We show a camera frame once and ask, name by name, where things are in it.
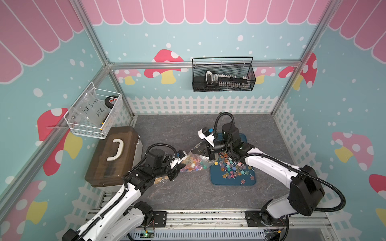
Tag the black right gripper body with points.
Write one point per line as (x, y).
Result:
(220, 146)

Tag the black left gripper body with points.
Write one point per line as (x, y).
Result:
(163, 170)

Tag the yellow duck ziploc bag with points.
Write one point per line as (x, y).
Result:
(195, 162)

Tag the clear ziploc bag with candies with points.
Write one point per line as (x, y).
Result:
(161, 180)

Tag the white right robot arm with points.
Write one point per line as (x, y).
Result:
(306, 189)

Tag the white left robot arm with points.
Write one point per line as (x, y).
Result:
(114, 208)

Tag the pile of colourful candies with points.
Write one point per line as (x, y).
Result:
(233, 168)

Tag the teal plastic tray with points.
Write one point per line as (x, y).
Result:
(220, 179)

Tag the socket wrench set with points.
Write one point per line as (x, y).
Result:
(213, 79)

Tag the black tape roll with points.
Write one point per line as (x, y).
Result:
(110, 101)

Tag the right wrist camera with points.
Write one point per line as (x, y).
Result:
(207, 135)

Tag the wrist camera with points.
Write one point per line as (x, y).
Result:
(181, 156)
(207, 135)

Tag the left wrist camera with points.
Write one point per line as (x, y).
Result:
(181, 156)

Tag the brown toolbox with white handle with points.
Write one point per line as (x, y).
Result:
(114, 157)

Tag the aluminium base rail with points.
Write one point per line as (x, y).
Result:
(210, 225)

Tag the black wire mesh basket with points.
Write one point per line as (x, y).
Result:
(240, 66)

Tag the white wire basket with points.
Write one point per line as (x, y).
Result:
(89, 117)

